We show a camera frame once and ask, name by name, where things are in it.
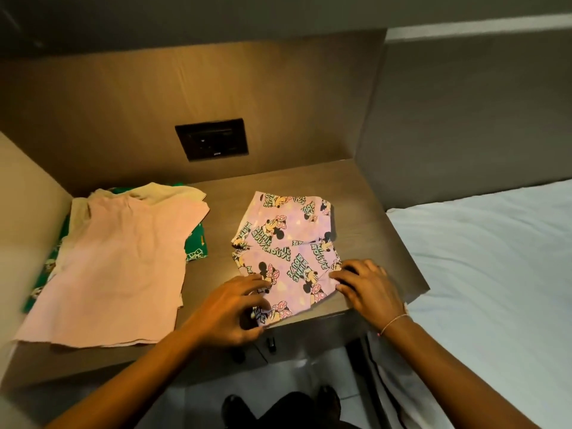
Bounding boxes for person's left hand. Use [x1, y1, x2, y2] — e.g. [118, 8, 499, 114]
[189, 274, 273, 349]

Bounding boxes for person's right hand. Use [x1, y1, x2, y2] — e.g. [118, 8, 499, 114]
[329, 259, 409, 335]

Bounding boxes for pink cartoon print shorts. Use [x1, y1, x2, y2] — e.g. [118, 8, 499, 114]
[230, 191, 345, 329]

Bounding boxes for person's right forearm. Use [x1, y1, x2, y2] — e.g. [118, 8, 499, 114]
[381, 315, 542, 429]

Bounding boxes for person's left forearm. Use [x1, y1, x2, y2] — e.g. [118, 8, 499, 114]
[45, 324, 211, 429]

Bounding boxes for person's black left shoe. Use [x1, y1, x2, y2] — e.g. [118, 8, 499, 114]
[222, 394, 257, 429]

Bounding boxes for person's black shoe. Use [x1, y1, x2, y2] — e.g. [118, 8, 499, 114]
[315, 385, 343, 427]
[222, 394, 257, 429]

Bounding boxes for person's black trousers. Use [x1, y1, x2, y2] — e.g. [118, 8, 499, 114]
[261, 391, 324, 429]

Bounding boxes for green printed garment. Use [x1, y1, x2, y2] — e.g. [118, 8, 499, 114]
[22, 184, 209, 314]

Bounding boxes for person's black right shoe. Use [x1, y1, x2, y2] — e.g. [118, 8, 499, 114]
[315, 385, 343, 427]

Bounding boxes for white bed sheet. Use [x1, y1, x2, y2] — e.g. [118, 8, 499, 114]
[366, 178, 572, 429]

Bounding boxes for plain pink shirt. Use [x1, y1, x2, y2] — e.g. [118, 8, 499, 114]
[13, 188, 211, 350]

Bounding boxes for beige garment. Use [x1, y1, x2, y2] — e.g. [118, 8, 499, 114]
[57, 182, 209, 268]

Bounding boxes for grey upholstered headboard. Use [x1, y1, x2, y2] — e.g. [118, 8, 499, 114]
[355, 27, 572, 213]

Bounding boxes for black power cable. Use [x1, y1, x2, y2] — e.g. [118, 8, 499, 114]
[230, 332, 279, 366]

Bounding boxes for pink string bracelet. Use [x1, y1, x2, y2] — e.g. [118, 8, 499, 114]
[377, 303, 410, 338]

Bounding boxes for black wall socket panel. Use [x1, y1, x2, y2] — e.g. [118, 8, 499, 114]
[175, 118, 249, 162]

